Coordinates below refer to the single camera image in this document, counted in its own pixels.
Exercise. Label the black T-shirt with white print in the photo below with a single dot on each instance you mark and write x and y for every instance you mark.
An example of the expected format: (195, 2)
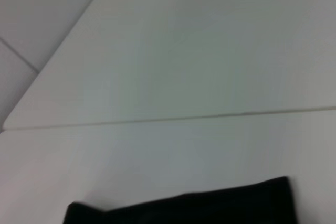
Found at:
(197, 205)

